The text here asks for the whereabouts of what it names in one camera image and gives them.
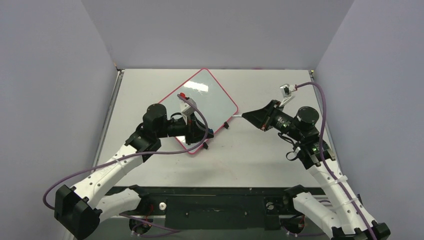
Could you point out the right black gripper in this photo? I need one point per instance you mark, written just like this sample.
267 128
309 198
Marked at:
268 116

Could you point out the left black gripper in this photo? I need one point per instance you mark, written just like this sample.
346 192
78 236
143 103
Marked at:
194 131

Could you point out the pink-framed whiteboard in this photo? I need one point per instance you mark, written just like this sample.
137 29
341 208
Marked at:
200 85

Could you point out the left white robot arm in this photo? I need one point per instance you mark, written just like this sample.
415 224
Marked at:
82 207

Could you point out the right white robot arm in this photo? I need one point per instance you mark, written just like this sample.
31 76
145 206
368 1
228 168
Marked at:
347 219

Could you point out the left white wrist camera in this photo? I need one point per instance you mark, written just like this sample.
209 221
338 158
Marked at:
186 108

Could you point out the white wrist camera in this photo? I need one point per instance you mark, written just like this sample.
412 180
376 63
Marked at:
286 91
186 108

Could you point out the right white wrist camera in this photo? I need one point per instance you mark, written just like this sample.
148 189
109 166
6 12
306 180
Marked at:
286 91

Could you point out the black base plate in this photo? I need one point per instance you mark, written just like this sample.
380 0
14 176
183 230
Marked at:
203 208

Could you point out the aluminium frame rail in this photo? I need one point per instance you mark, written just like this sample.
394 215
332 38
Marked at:
101 127

